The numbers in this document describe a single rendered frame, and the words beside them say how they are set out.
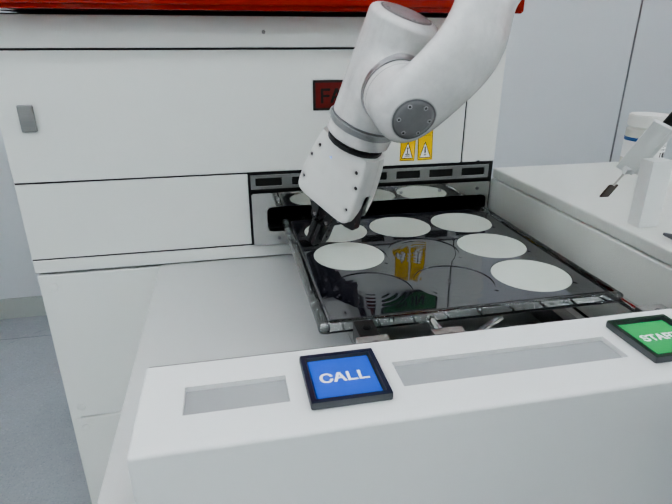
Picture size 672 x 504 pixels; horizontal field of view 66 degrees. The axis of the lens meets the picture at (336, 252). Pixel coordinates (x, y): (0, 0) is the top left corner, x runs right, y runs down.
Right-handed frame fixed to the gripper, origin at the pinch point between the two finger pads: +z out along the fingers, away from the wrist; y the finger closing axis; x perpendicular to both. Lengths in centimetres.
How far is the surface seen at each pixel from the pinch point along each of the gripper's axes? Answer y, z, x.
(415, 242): 10.1, -1.8, 10.7
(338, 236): 0.5, 2.6, 5.0
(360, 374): 25.1, -16.0, -28.8
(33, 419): -70, 135, -11
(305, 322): 8.2, 7.8, -7.9
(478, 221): 12.8, -3.1, 25.9
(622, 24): -33, -21, 241
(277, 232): -11.5, 11.6, 5.8
